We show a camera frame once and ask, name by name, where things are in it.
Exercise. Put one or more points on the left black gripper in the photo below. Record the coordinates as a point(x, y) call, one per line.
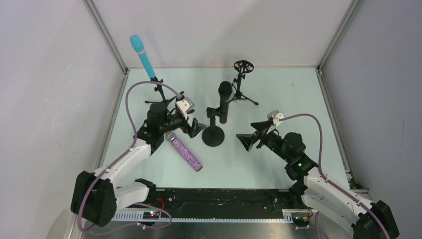
point(188, 126)

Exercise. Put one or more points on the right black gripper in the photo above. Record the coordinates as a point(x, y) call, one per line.
point(259, 135)

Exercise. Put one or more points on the black round base mic stand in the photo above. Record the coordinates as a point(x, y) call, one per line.
point(213, 135)

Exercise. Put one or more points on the small black tripod stand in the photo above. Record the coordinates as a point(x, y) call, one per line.
point(158, 88)

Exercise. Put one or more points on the black microphone orange end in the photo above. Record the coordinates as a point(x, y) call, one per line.
point(225, 92)

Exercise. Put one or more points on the blue microphone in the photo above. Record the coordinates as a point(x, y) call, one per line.
point(139, 48)

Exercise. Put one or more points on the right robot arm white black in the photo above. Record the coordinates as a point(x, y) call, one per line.
point(360, 217)

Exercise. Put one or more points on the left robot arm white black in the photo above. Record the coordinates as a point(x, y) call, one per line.
point(97, 196)

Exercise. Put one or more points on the purple glitter microphone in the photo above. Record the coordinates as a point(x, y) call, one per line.
point(184, 151)

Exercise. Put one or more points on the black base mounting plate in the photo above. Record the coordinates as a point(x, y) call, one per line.
point(226, 204)

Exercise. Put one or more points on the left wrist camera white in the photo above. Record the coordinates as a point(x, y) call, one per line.
point(185, 106)

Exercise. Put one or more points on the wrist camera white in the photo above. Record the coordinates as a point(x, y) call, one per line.
point(275, 118)
point(185, 106)

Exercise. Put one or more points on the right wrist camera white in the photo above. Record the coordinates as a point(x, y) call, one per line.
point(275, 118)

